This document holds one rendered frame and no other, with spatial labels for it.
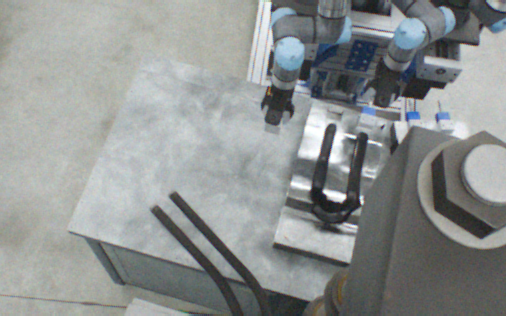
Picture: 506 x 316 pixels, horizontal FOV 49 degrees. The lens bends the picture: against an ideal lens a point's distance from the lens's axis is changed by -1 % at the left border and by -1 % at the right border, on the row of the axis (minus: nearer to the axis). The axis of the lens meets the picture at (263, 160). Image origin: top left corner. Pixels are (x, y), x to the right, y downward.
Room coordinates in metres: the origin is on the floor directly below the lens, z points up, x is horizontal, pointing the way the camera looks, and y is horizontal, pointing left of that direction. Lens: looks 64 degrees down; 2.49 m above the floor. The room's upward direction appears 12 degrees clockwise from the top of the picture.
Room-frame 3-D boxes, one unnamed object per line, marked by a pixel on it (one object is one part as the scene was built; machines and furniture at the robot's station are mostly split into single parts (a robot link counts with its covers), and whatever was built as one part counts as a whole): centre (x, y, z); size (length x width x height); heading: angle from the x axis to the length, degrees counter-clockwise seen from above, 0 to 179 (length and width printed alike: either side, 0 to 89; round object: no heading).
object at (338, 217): (0.78, -0.24, 0.92); 0.35 x 0.16 x 0.09; 175
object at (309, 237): (0.76, -0.23, 0.87); 0.50 x 0.26 x 0.14; 175
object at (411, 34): (1.01, -0.31, 1.31); 0.09 x 0.08 x 0.11; 134
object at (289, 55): (0.91, -0.01, 1.25); 0.09 x 0.08 x 0.11; 15
